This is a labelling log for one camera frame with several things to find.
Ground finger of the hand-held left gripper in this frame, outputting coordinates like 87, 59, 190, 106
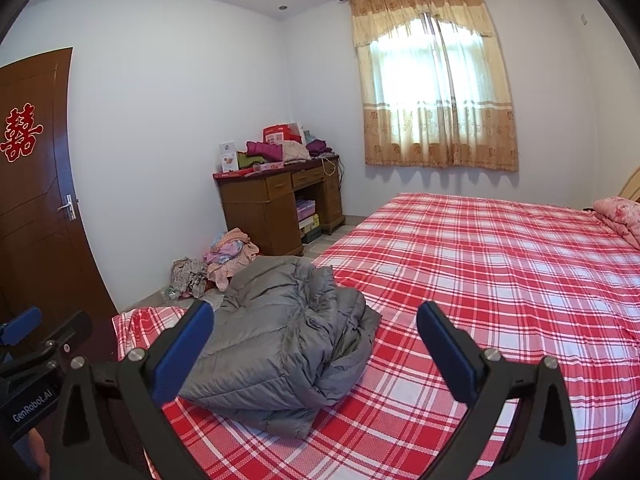
30, 310, 93, 357
0, 306, 43, 347

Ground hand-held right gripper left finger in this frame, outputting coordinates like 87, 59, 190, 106
50, 300, 215, 480

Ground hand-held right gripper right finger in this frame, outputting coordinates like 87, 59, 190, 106
416, 302, 581, 480

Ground grey puffer jacket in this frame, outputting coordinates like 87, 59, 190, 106
177, 256, 383, 440

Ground grey patterned clothes pile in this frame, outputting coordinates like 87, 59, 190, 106
169, 257, 211, 303

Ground pink clothes pile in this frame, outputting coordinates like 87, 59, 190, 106
205, 227, 260, 291

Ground magenta folded clothes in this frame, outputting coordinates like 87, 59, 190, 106
246, 141, 285, 161

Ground pale pink folded clothes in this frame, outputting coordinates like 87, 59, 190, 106
280, 141, 312, 163

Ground person's left hand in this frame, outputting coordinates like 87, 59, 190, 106
27, 429, 49, 472

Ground red plaid bed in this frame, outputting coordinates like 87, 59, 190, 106
111, 192, 640, 480

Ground brown wooden door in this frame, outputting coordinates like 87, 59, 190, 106
0, 47, 118, 356

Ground brown wooden desk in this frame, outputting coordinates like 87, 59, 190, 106
212, 155, 346, 257

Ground red paper door decoration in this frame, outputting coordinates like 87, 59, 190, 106
0, 104, 43, 162

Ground white box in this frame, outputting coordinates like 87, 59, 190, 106
218, 141, 238, 172

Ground pink floral pillow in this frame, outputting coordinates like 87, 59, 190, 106
592, 196, 640, 251

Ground beige window curtain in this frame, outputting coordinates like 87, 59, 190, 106
348, 0, 519, 172

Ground red box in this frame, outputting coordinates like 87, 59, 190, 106
262, 124, 303, 146

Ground wooden bed headboard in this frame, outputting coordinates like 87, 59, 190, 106
620, 167, 640, 201

